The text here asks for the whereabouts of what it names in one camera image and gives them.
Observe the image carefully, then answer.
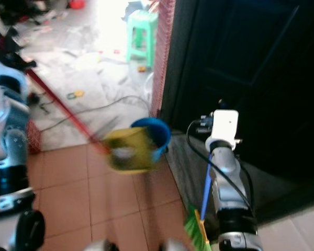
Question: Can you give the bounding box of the dark furniture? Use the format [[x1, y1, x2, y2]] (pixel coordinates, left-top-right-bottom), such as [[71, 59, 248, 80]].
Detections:
[[0, 0, 69, 14]]

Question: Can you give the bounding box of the small yellow green toy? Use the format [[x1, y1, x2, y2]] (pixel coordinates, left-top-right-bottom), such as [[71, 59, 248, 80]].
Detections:
[[66, 89, 85, 99]]

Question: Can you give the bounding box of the green broom with blue handle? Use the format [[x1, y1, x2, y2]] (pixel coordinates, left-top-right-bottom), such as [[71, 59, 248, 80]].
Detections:
[[183, 156, 215, 251]]

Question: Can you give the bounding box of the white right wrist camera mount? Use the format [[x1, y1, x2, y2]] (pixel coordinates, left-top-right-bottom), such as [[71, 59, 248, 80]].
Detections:
[[210, 109, 239, 150]]

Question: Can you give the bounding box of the long black floor cable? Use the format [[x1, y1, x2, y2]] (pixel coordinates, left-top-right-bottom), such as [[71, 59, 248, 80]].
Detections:
[[68, 95, 150, 119]]

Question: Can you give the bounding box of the seated person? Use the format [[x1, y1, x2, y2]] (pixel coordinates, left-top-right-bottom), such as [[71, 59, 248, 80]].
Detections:
[[146, 0, 166, 12]]

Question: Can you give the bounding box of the white plastic basin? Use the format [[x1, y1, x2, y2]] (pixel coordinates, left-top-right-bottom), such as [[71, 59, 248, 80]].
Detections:
[[143, 70, 155, 100]]

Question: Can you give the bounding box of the blue plastic bucket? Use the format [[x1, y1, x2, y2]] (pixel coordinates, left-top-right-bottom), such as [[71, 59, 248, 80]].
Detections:
[[130, 117, 173, 162]]

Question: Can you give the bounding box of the red plastic basin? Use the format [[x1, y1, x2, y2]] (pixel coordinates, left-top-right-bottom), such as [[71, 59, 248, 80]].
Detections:
[[68, 0, 87, 10]]

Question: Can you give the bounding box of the pale blue plastic bin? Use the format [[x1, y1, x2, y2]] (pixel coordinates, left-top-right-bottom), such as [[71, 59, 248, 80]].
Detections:
[[125, 1, 145, 22]]

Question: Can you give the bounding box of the short coiled black cable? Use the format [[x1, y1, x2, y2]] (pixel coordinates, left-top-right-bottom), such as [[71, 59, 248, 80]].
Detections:
[[39, 94, 56, 113]]

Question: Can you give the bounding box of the green plastic stool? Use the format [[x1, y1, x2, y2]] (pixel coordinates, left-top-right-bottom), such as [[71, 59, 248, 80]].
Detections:
[[125, 10, 159, 68]]

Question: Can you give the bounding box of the black door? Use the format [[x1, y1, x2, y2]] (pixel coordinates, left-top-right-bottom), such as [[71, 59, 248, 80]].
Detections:
[[159, 0, 314, 226]]

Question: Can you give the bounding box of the yellow dustpan with red handle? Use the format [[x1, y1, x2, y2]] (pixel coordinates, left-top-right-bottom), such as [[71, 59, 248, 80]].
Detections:
[[23, 67, 162, 174]]

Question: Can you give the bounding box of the grey robot left leg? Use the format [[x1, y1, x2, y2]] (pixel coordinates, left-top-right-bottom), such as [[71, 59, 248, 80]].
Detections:
[[91, 239, 121, 251]]

